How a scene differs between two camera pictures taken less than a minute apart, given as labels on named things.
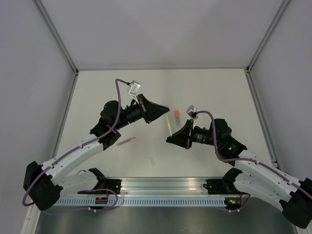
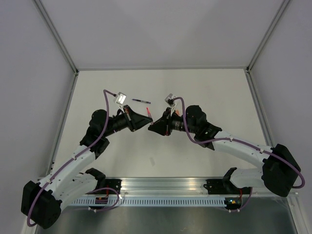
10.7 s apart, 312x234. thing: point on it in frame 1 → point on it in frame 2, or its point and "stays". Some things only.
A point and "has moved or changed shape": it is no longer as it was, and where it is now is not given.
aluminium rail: x=167 y=185 stays
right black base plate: x=225 y=186 stays
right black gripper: x=181 y=138 → x=164 y=126
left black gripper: x=151 y=111 → x=135 y=121
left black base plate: x=113 y=184 stays
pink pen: x=126 y=141 has moved or changed shape
